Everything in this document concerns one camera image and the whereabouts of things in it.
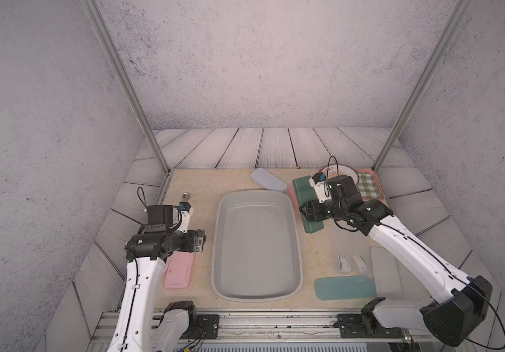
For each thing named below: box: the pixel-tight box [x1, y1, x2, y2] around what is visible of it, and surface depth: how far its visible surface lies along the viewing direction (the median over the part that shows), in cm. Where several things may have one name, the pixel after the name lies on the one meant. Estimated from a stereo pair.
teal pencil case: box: [314, 275, 378, 301], surface depth 84 cm
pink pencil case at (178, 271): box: [162, 250, 196, 291], surface depth 83 cm
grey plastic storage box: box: [211, 189, 304, 303], surface depth 94 cm
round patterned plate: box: [319, 163, 360, 186], surface depth 121 cm
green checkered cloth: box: [355, 170, 383, 199], surface depth 114 cm
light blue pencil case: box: [250, 167, 289, 193], surface depth 117 cm
